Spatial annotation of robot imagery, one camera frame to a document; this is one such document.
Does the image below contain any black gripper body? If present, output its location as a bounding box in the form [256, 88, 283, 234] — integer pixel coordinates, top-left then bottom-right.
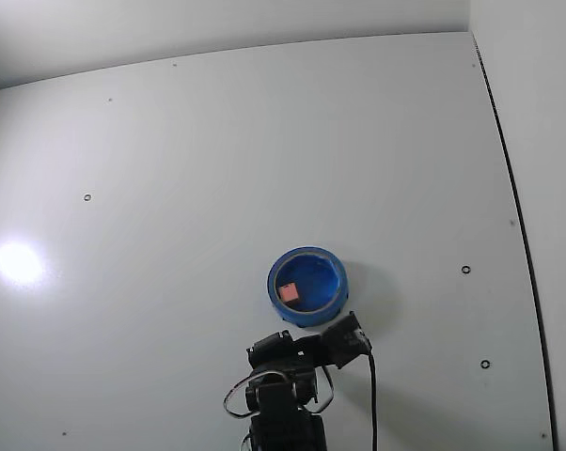
[244, 329, 335, 373]

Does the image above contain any blue tape roll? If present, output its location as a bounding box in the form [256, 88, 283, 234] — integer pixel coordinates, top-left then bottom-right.
[266, 244, 350, 329]

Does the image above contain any thin white arm wire loop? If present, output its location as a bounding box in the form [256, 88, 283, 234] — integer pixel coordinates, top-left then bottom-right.
[306, 365, 336, 415]
[222, 369, 261, 419]

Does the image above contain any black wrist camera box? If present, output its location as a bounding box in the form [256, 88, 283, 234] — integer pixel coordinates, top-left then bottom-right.
[321, 309, 375, 370]

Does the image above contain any black camera cable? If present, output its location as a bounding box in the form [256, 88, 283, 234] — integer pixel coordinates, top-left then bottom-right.
[367, 350, 380, 451]

